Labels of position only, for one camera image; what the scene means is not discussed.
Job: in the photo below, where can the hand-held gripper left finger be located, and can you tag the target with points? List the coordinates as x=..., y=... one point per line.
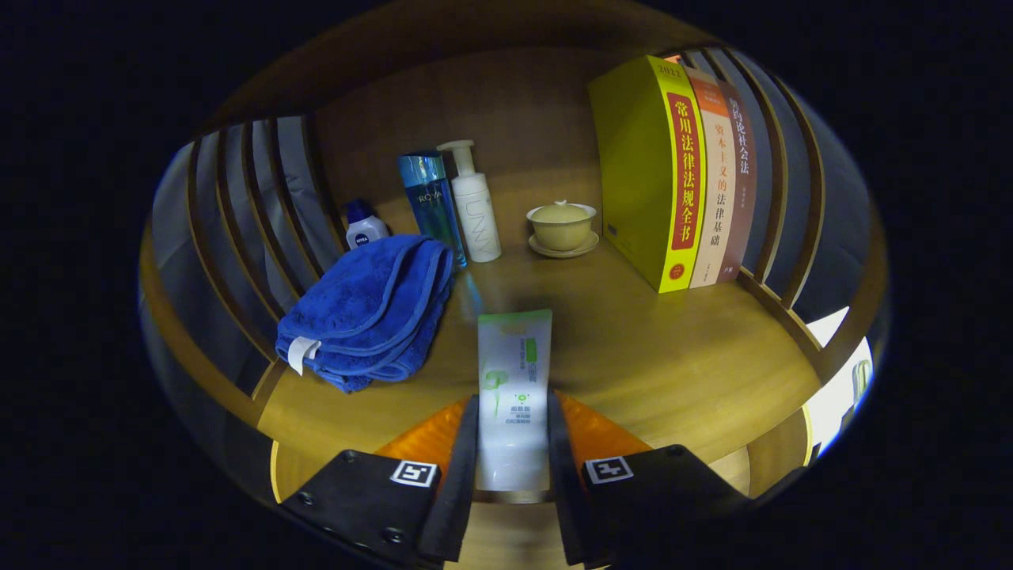
x=467, y=491

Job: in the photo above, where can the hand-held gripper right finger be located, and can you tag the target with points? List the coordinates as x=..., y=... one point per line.
x=563, y=499

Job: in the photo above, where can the white tube green label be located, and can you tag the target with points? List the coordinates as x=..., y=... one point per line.
x=514, y=372

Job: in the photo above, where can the wooden countertop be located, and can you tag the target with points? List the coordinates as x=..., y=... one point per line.
x=633, y=356

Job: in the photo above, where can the wooden cabinet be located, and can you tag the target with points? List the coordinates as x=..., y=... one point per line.
x=506, y=95

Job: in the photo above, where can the blue folded towel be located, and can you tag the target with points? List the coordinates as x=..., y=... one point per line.
x=364, y=301

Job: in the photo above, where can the beige saucer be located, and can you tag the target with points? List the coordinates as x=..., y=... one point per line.
x=563, y=253

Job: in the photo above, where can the white pump bottle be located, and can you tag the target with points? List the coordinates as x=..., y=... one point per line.
x=479, y=222

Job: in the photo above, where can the beige lidded tea cup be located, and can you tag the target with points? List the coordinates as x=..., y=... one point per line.
x=562, y=226

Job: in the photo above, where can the small white bottle blue cap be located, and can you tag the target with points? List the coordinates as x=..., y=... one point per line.
x=366, y=229

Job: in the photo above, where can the blue glass bottle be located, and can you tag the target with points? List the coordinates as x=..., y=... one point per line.
x=431, y=206

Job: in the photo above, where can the orange and white book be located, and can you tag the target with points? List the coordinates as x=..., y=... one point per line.
x=716, y=198

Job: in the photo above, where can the thick yellow book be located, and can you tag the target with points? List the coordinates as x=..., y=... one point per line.
x=633, y=158

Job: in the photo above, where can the brown book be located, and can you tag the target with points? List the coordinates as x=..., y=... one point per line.
x=744, y=198

